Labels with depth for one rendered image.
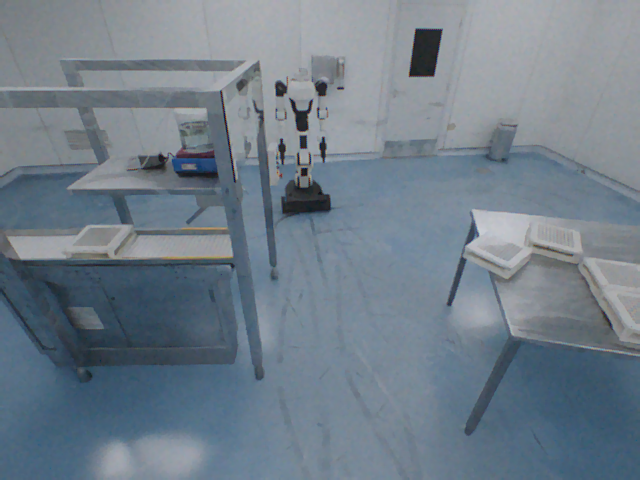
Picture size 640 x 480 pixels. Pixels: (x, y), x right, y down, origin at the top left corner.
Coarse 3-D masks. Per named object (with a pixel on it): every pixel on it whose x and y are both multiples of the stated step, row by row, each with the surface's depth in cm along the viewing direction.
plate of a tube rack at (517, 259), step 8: (488, 232) 186; (480, 240) 179; (472, 248) 172; (528, 248) 173; (480, 256) 170; (488, 256) 167; (496, 256) 167; (520, 256) 167; (496, 264) 164; (504, 264) 162; (512, 264) 162
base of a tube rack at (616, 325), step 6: (600, 300) 149; (606, 300) 148; (606, 306) 145; (606, 312) 143; (612, 312) 142; (612, 318) 139; (612, 324) 138; (618, 324) 136; (618, 330) 134; (618, 336) 133; (624, 336) 131; (630, 336) 131; (636, 336) 131; (630, 342) 132; (636, 342) 131
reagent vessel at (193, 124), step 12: (180, 108) 139; (192, 108) 140; (204, 108) 140; (180, 120) 136; (192, 120) 135; (204, 120) 138; (180, 132) 140; (192, 132) 138; (204, 132) 140; (192, 144) 141; (204, 144) 142
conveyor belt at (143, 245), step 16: (16, 240) 180; (32, 240) 180; (48, 240) 180; (64, 240) 180; (144, 240) 181; (160, 240) 181; (176, 240) 182; (192, 240) 182; (208, 240) 182; (224, 240) 182; (32, 256) 168; (48, 256) 168; (64, 256) 169; (128, 256) 169; (144, 256) 169; (160, 256) 169
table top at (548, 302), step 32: (480, 224) 207; (512, 224) 207; (576, 224) 208; (608, 224) 208; (544, 256) 179; (608, 256) 180; (512, 288) 158; (544, 288) 158; (576, 288) 158; (512, 320) 141; (544, 320) 141; (576, 320) 141; (608, 320) 142; (608, 352) 129
